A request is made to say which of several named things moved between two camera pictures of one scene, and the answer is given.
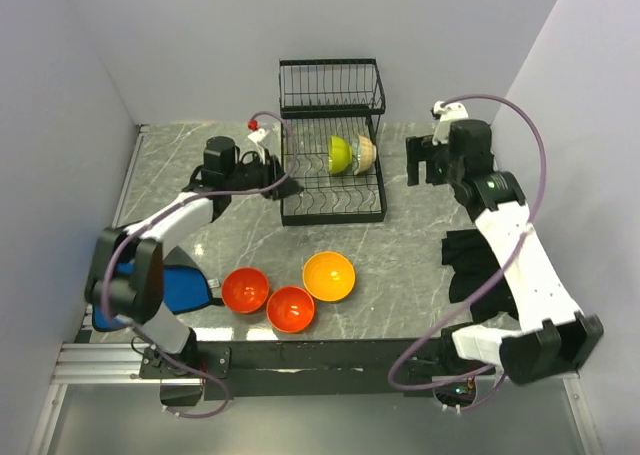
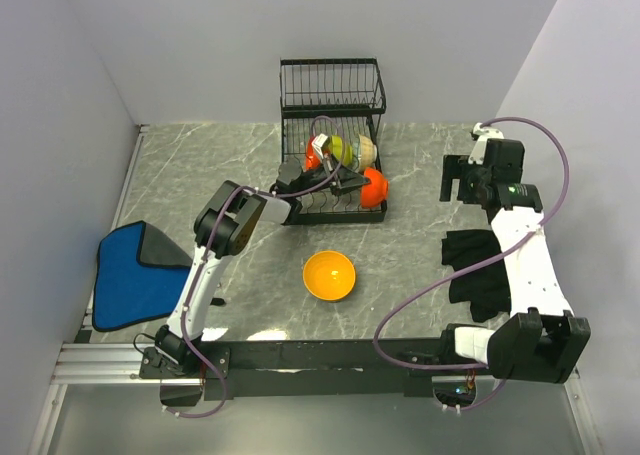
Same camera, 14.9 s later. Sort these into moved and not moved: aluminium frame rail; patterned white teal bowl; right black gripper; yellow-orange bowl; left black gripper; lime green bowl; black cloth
Moved: left black gripper; right black gripper
Not moved: lime green bowl; black cloth; aluminium frame rail; patterned white teal bowl; yellow-orange bowl
